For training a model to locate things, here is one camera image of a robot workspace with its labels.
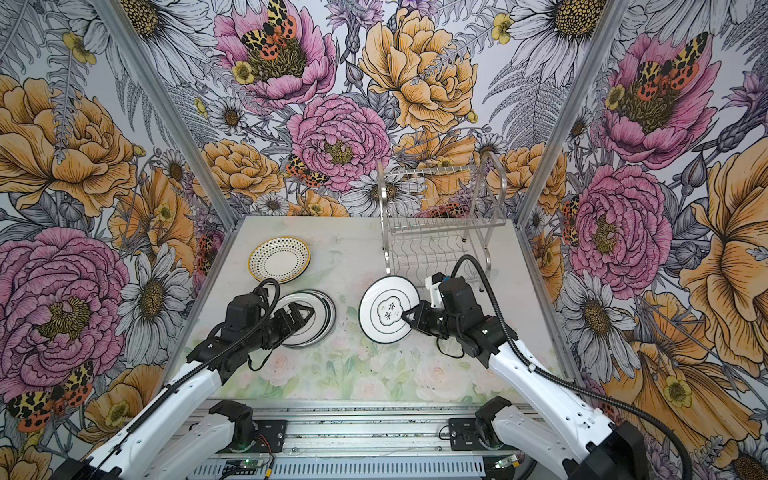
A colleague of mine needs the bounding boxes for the right aluminium corner post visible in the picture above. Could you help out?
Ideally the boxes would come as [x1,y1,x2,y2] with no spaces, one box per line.
[515,0,630,230]

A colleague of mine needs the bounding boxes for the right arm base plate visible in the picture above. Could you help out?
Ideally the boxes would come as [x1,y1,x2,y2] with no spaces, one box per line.
[447,417,515,451]

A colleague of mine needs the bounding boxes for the black corrugated right cable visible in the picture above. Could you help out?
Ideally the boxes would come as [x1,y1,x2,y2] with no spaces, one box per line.
[449,254,694,480]

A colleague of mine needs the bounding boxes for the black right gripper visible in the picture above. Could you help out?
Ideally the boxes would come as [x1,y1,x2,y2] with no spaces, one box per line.
[402,299,464,342]

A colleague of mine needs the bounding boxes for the yellow rim dotted plate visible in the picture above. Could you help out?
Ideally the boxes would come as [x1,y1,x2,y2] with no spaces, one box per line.
[248,236,311,284]

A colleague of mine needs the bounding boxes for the aluminium corner post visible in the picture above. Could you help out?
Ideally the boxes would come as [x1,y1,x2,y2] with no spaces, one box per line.
[94,1,239,232]
[515,0,630,230]

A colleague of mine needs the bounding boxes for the white black ring plate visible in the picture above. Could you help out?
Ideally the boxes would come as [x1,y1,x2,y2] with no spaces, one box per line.
[277,289,336,349]

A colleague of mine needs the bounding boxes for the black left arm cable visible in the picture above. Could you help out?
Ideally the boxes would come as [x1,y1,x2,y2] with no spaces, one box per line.
[89,277,282,475]

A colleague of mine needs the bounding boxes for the chrome wire dish rack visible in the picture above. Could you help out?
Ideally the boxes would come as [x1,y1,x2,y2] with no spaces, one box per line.
[375,152,507,284]

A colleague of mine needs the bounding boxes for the small green circuit board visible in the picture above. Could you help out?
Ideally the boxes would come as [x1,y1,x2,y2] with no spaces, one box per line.
[221,459,261,478]

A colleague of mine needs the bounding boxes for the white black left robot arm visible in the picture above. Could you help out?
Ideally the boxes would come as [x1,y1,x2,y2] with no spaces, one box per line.
[52,287,315,479]

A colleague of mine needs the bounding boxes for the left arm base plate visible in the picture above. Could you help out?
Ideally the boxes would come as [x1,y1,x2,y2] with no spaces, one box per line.
[217,419,288,454]

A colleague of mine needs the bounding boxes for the left aluminium corner post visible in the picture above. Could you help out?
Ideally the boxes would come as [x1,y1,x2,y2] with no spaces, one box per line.
[94,1,239,232]

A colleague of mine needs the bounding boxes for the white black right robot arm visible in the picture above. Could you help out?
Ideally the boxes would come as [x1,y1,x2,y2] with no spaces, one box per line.
[403,274,650,479]

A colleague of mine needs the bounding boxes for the aluminium mounting rail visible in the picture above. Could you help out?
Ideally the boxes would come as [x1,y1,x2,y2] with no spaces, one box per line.
[98,400,634,480]

